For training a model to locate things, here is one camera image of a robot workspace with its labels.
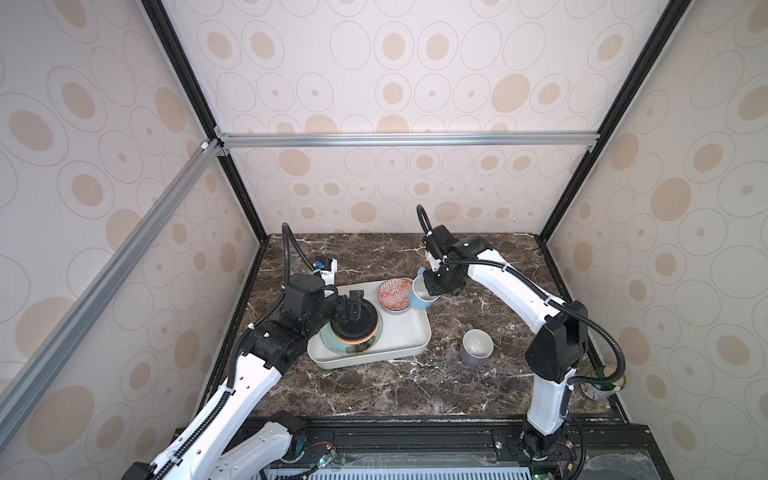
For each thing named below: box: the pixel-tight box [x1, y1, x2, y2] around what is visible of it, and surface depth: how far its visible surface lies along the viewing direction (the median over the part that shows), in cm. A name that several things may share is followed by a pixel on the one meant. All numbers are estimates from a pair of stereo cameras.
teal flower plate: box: [320, 315, 383, 355], surface depth 91 cm
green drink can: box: [580, 365, 627, 401], surface depth 79 cm
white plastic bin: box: [307, 280, 432, 369], surface depth 94 cm
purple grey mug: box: [460, 324, 494, 367], surface depth 87 cm
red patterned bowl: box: [378, 278, 413, 314], surface depth 99 cm
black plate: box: [330, 299, 378, 341], surface depth 92 cm
